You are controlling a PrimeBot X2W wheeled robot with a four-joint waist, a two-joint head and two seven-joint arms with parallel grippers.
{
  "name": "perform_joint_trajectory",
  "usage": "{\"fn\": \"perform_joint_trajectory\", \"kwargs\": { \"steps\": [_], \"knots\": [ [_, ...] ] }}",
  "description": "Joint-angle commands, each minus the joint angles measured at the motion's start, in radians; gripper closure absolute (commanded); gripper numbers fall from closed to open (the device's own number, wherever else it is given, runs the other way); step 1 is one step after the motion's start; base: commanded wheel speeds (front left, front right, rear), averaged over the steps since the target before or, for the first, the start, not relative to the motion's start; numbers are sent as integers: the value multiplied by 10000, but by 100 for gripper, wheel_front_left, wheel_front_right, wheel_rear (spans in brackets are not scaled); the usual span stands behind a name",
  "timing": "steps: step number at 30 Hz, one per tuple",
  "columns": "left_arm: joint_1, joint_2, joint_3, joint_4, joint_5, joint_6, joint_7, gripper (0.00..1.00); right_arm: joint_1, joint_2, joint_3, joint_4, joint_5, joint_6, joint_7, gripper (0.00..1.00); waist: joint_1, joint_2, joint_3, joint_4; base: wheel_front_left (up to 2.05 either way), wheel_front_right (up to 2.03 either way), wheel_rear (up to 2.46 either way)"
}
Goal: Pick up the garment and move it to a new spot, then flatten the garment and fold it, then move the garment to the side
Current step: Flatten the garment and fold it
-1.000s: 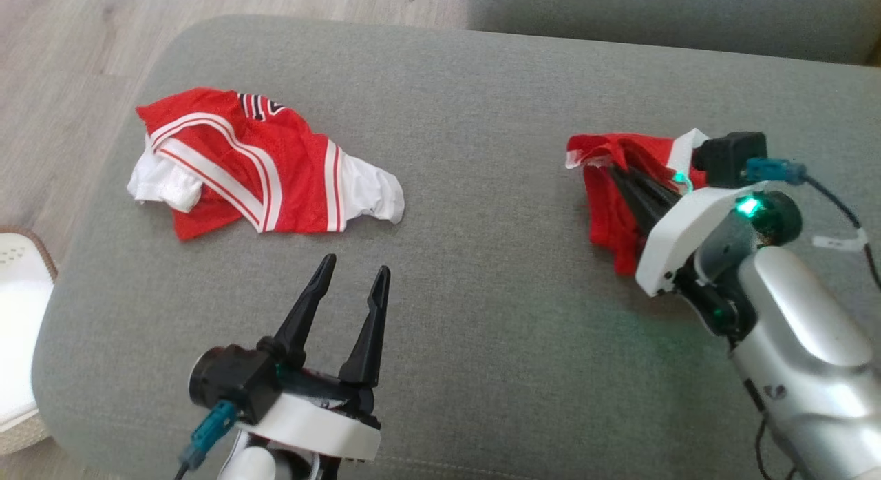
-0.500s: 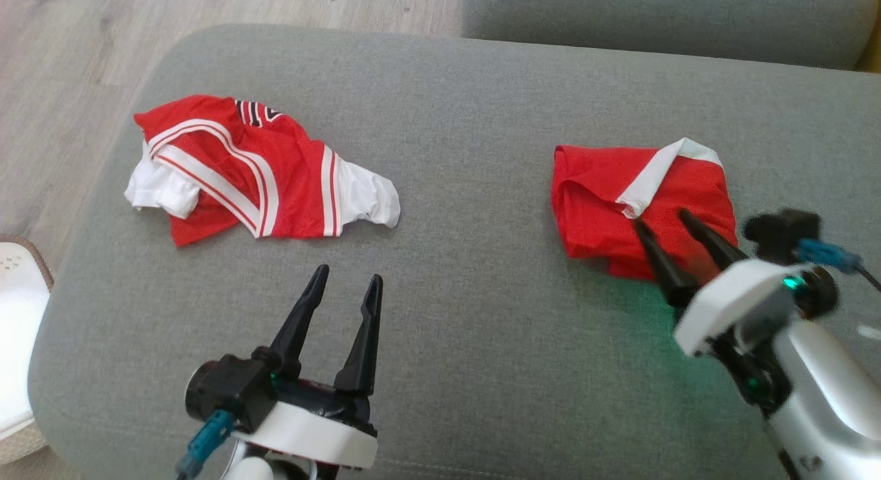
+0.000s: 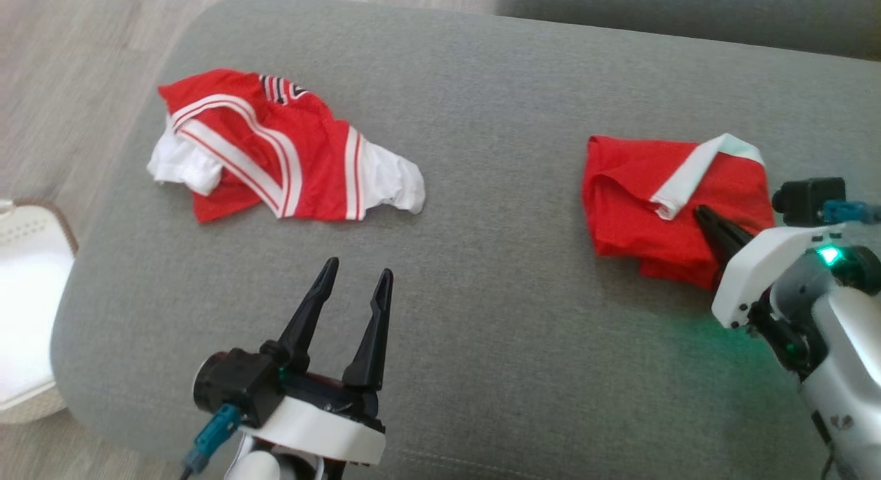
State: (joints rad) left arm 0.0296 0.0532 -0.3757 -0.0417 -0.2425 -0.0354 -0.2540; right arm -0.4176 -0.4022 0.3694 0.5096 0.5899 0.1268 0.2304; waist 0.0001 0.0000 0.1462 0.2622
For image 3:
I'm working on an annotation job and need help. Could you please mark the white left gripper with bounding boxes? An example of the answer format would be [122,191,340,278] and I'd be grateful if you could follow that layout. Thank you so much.
[237,258,394,466]

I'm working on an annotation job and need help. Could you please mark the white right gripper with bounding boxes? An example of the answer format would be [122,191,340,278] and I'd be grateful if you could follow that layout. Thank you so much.
[694,205,881,374]

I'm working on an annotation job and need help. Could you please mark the red shorts white stripe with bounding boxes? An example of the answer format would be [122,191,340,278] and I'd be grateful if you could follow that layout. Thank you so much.
[582,133,775,291]

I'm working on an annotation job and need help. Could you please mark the red basketball jersey white sleeves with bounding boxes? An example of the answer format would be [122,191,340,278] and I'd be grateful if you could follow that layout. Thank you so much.
[147,68,426,224]

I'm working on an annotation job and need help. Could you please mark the large grey sofa seat cushion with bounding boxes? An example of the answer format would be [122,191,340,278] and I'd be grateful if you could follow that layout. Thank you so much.
[50,0,881,480]

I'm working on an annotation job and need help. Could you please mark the white laundry basket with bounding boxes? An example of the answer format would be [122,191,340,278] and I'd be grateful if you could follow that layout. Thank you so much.
[0,199,78,426]

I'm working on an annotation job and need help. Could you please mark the blue right camera connector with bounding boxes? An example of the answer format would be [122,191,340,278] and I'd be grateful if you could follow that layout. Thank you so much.
[822,200,881,225]

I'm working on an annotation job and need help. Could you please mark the blue camera connector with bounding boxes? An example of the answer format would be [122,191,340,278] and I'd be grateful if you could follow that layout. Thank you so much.
[822,200,881,225]
[182,404,242,474]

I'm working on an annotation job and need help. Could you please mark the blue left camera connector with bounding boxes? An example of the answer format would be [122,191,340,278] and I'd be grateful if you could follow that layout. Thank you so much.
[182,404,242,474]

